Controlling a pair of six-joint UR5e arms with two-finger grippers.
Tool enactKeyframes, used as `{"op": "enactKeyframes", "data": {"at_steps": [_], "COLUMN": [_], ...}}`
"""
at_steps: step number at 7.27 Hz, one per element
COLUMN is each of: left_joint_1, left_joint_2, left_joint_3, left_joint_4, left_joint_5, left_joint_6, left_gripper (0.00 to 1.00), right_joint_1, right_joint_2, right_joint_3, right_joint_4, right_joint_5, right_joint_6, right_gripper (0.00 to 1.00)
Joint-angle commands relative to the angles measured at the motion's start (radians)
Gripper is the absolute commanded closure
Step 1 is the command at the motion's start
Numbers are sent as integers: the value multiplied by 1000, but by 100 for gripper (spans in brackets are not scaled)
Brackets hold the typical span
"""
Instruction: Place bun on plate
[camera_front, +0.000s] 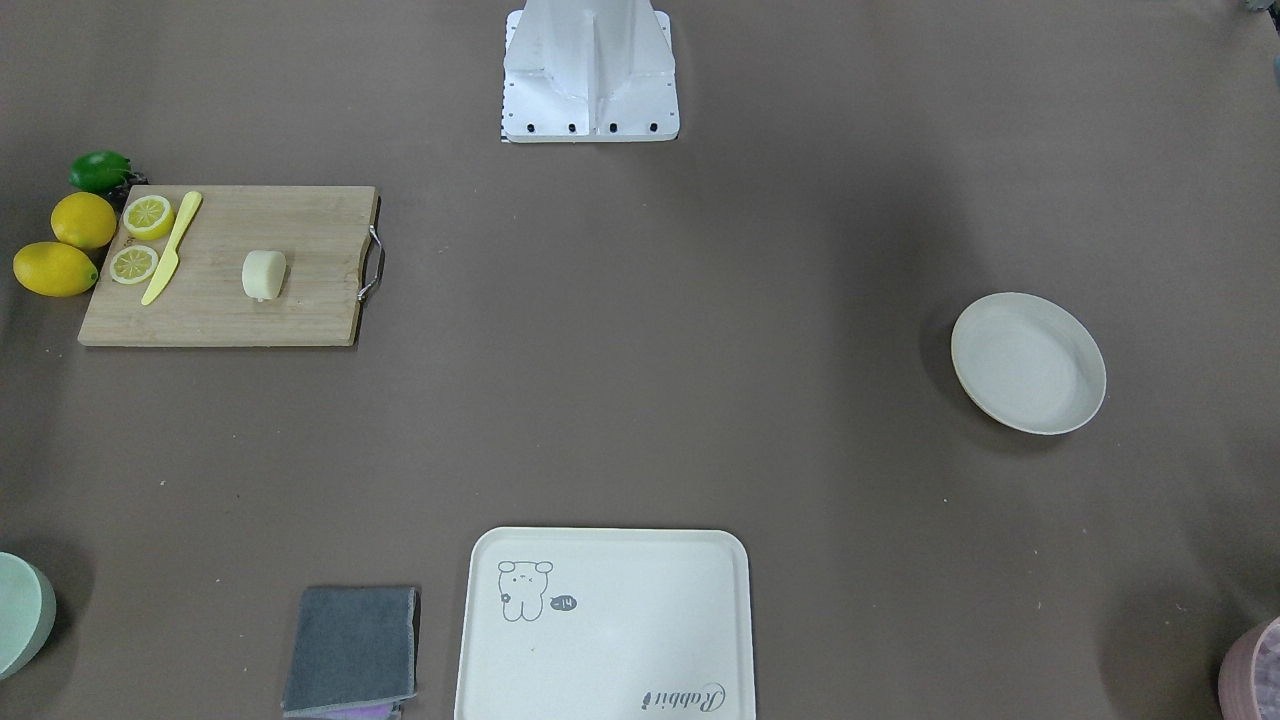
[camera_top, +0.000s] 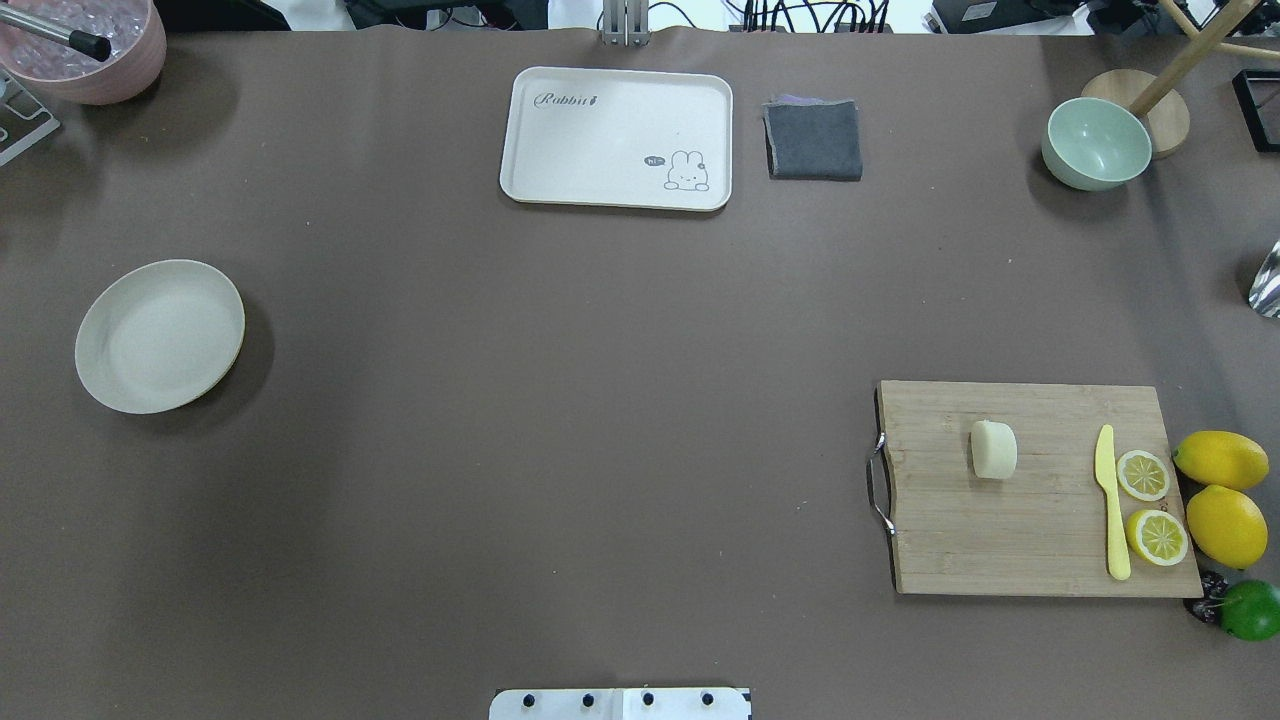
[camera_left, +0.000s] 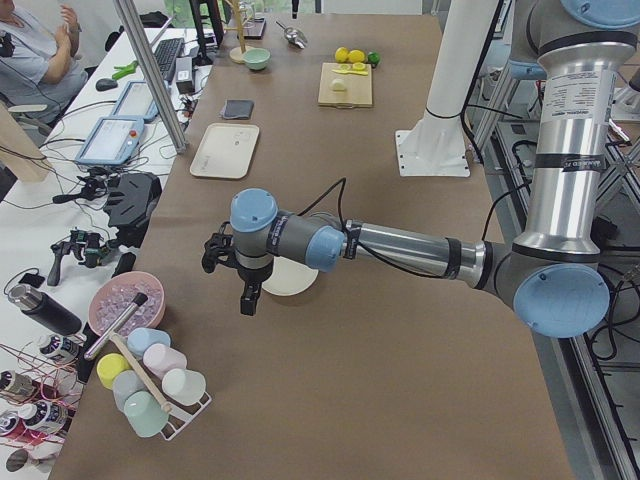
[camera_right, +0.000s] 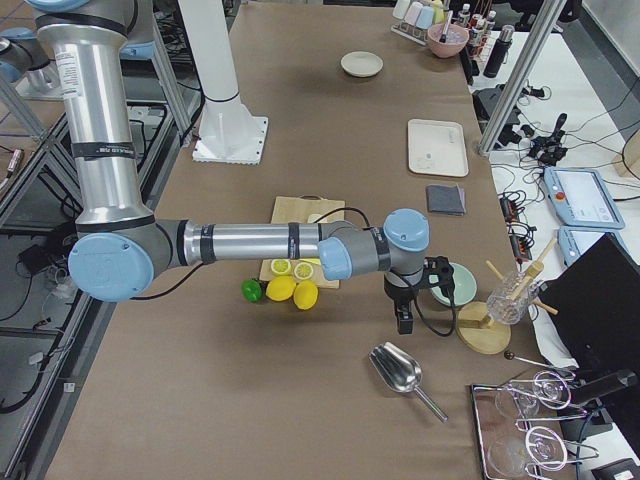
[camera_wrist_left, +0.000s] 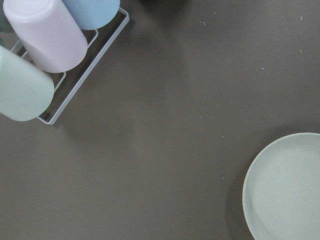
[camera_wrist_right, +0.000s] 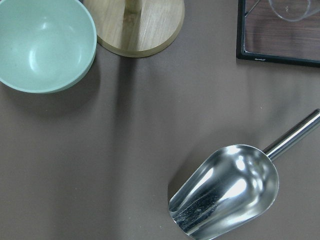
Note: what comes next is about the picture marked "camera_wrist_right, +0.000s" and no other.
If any black framed glass rack tray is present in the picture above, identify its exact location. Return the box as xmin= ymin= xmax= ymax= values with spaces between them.
xmin=236 ymin=0 xmax=320 ymax=67

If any clear glass in tray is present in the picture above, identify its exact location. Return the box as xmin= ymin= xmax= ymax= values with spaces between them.
xmin=268 ymin=0 xmax=320 ymax=22

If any stainless steel scoop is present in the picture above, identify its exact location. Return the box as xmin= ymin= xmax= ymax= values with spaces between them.
xmin=168 ymin=109 xmax=320 ymax=240

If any wooden cup tree stand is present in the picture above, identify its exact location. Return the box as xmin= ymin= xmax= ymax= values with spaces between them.
xmin=83 ymin=0 xmax=185 ymax=58

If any mint green bowl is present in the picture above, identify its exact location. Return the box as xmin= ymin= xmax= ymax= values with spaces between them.
xmin=0 ymin=0 xmax=97 ymax=94

